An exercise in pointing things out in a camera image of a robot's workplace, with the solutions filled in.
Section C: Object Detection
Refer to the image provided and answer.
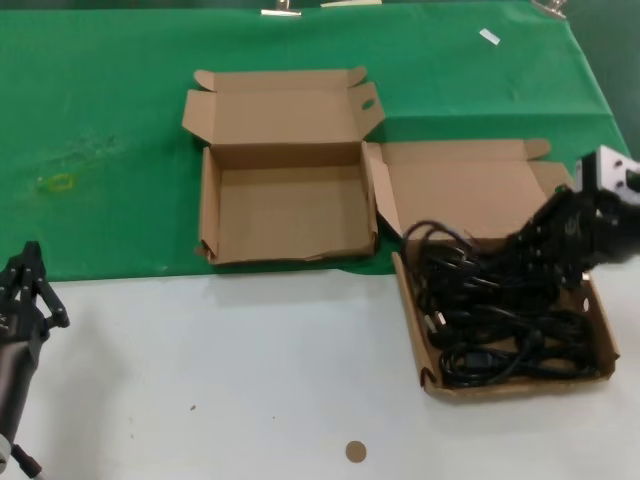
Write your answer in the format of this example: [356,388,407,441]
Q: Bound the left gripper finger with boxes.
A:
[32,277,71,330]
[0,241,46,306]

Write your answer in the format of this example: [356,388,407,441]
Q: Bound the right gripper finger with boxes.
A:
[512,184,574,246]
[529,244,587,289]

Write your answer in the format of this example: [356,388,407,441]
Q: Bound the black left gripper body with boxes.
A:
[0,294,49,359]

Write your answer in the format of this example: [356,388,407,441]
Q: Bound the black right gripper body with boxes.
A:
[549,187,640,274]

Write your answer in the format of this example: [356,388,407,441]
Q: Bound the cardboard box round lid hole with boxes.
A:
[362,138,621,405]

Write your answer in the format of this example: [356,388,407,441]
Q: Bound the empty open cardboard box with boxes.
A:
[180,67,385,267]

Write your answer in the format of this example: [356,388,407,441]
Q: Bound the green table cloth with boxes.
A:
[0,2,640,287]

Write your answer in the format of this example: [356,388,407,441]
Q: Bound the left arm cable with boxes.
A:
[9,442,47,480]

